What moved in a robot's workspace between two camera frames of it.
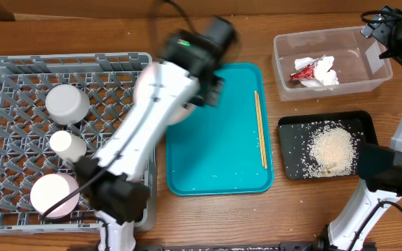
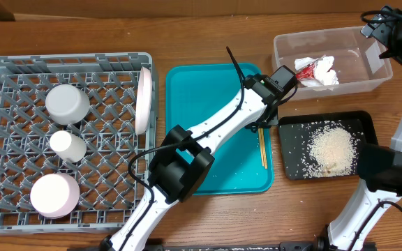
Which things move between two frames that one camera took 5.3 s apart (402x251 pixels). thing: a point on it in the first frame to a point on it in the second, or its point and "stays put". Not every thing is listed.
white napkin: x=323 y=77 stays put
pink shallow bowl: x=50 y=189 stays put
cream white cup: x=68 y=146 stays put
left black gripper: x=209 y=95 to x=273 y=120
